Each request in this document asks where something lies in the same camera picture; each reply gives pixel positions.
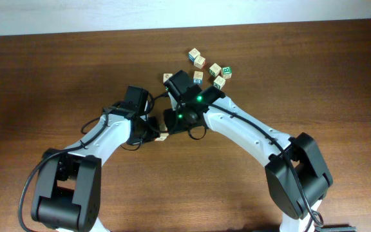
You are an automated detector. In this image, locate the green B letter block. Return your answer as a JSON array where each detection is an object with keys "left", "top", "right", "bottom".
[{"left": 221, "top": 66, "right": 233, "bottom": 79}]

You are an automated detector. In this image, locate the lone block left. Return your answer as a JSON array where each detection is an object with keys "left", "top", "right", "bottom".
[{"left": 163, "top": 73, "right": 173, "bottom": 83}]

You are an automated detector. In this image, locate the blue sided centre block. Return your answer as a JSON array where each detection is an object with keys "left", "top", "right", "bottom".
[{"left": 193, "top": 71, "right": 204, "bottom": 84}]

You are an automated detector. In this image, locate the blue sided block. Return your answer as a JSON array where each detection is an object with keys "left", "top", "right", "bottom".
[
  {"left": 188, "top": 48, "right": 200, "bottom": 62},
  {"left": 193, "top": 71, "right": 204, "bottom": 84}
]

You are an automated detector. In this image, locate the red sided top block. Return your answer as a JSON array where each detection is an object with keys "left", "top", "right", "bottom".
[{"left": 193, "top": 55, "right": 206, "bottom": 69}]

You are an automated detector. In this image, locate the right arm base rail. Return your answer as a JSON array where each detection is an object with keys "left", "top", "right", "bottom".
[{"left": 315, "top": 226, "right": 357, "bottom": 232}]

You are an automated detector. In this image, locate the blue sided top block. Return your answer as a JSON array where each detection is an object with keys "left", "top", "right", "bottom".
[{"left": 188, "top": 48, "right": 200, "bottom": 62}]

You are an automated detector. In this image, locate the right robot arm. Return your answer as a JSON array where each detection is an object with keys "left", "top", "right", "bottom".
[{"left": 164, "top": 70, "right": 333, "bottom": 231}]

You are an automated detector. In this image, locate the green N letter block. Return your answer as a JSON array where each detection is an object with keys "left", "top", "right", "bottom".
[{"left": 209, "top": 63, "right": 222, "bottom": 77}]

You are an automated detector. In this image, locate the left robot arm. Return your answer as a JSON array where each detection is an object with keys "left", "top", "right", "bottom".
[{"left": 30, "top": 86, "right": 157, "bottom": 231}]

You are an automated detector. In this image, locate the ice cream picture block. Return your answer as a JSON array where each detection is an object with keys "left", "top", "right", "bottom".
[{"left": 155, "top": 123, "right": 169, "bottom": 141}]

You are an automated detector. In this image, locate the teal A letter block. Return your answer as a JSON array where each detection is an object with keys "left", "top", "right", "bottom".
[{"left": 213, "top": 75, "right": 226, "bottom": 90}]

